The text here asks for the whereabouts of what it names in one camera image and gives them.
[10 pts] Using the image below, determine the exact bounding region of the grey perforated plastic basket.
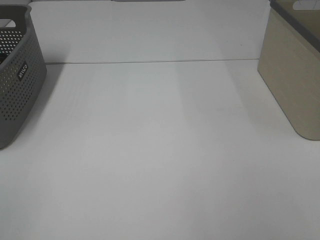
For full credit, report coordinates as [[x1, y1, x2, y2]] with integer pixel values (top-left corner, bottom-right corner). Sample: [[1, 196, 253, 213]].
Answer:
[[0, 4, 47, 149]]

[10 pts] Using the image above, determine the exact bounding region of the beige plastic basket grey rim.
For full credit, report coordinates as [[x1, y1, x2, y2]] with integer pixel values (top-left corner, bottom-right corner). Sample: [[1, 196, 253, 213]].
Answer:
[[257, 0, 320, 141]]

